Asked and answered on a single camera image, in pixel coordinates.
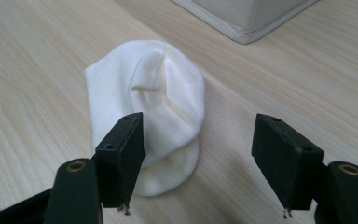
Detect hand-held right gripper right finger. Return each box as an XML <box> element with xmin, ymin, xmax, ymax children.
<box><xmin>251</xmin><ymin>113</ymin><xmax>324</xmax><ymax>218</ymax></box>

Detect white plastic bin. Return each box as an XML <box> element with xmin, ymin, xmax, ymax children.
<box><xmin>171</xmin><ymin>0</ymin><xmax>320</xmax><ymax>45</ymax></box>

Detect white sock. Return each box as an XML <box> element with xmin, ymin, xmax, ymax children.
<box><xmin>84</xmin><ymin>39</ymin><xmax>206</xmax><ymax>198</ymax></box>

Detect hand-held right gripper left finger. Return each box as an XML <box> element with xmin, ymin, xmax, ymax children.
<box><xmin>94</xmin><ymin>112</ymin><xmax>146</xmax><ymax>216</ymax></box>

